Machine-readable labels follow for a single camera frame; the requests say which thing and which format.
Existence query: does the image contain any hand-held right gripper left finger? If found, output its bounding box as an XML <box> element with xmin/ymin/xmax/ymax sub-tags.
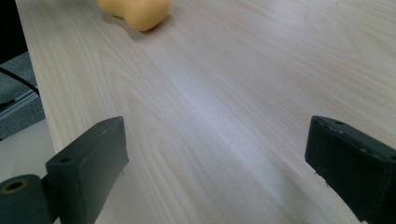
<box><xmin>45</xmin><ymin>116</ymin><xmax>130</xmax><ymax>224</ymax></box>

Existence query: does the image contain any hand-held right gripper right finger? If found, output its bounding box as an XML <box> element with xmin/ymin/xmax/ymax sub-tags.
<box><xmin>304</xmin><ymin>115</ymin><xmax>396</xmax><ymax>224</ymax></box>

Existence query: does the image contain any yellow sponge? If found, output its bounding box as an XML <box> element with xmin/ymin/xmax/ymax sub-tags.
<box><xmin>97</xmin><ymin>0</ymin><xmax>173</xmax><ymax>32</ymax></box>

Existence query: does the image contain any grey metal rail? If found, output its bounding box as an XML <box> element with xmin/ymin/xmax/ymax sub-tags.
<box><xmin>0</xmin><ymin>90</ymin><xmax>43</xmax><ymax>121</ymax></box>

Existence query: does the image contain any black cable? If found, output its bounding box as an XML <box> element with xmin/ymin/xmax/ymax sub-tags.
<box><xmin>0</xmin><ymin>66</ymin><xmax>40</xmax><ymax>96</ymax></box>

